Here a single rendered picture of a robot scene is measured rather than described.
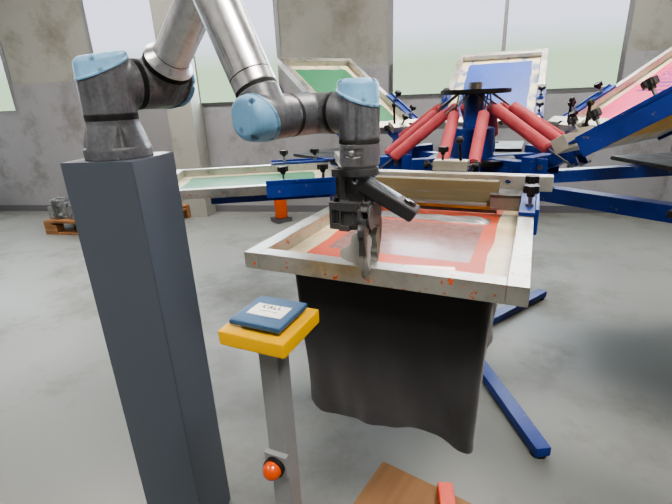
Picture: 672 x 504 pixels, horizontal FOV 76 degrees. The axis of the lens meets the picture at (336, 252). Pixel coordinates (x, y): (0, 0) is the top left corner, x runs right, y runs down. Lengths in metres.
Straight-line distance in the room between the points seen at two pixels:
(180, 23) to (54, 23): 5.43
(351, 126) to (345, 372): 0.61
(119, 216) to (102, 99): 0.26
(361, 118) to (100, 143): 0.61
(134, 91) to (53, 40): 5.38
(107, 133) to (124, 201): 0.15
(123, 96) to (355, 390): 0.88
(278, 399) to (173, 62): 0.79
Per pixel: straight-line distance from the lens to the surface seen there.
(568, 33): 5.20
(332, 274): 0.88
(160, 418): 1.37
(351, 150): 0.79
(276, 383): 0.82
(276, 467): 0.92
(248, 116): 0.73
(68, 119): 6.49
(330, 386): 1.17
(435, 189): 1.39
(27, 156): 7.01
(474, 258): 1.01
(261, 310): 0.77
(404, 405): 1.11
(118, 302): 1.21
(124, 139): 1.12
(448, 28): 5.01
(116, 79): 1.13
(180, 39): 1.12
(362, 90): 0.78
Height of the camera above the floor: 1.32
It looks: 20 degrees down
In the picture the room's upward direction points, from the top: 2 degrees counter-clockwise
